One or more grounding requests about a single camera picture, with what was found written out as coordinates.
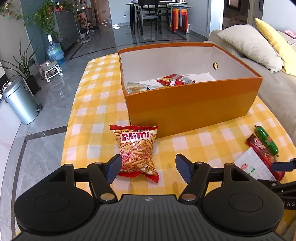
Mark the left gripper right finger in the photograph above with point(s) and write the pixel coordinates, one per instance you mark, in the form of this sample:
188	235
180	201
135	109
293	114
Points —
197	176

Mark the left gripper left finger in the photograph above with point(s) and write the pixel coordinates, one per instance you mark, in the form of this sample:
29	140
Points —
99	176

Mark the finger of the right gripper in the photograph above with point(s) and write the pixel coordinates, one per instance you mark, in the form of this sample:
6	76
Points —
284	166

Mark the dark red chocolate wafer bar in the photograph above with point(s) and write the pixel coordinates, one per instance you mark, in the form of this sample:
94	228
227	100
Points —
264	154

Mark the white snack packet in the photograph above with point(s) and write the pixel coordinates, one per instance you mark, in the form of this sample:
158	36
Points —
251	163

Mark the Mimi stick snack bag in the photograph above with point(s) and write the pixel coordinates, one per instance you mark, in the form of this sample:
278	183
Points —
136	145

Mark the clear bag of brown nuts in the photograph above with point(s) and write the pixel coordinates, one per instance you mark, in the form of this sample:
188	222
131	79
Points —
136	87

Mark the red cartoon snack bag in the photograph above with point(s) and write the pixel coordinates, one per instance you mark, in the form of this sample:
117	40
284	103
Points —
175	80

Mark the green sausage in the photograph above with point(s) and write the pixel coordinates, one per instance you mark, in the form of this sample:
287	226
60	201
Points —
266	140

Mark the grey sofa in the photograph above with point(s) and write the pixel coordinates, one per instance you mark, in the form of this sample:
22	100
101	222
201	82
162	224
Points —
277	90

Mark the orange cardboard box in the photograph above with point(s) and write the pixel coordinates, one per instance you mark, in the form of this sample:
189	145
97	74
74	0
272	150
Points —
223	87

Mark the silver trash can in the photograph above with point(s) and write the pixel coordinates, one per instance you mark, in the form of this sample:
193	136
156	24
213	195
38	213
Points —
21	100

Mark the yellow cushion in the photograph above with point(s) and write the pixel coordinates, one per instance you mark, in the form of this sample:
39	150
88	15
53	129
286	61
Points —
280	45

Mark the small white stool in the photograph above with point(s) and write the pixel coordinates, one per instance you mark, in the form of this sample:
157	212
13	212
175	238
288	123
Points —
49	70

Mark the beige cushion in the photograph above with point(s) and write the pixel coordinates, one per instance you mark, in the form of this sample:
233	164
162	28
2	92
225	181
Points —
249	42

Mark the blue water jug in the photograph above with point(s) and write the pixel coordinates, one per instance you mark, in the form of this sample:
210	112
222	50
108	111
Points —
54	51

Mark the green potted plant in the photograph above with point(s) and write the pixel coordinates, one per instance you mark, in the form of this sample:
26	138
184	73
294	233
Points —
21	68

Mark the grey drawer cabinet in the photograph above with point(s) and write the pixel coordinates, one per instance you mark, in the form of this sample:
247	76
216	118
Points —
66	27

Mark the red orange stacked stools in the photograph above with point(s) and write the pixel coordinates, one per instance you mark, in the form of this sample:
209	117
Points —
179	19

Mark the hanging ivy plant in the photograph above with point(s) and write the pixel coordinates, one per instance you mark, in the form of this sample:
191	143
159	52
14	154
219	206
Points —
43	17

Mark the black dining chair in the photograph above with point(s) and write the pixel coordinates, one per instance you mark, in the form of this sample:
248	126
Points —
149	14

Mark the dark dining table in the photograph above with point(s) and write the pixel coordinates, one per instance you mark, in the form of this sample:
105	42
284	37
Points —
164	10

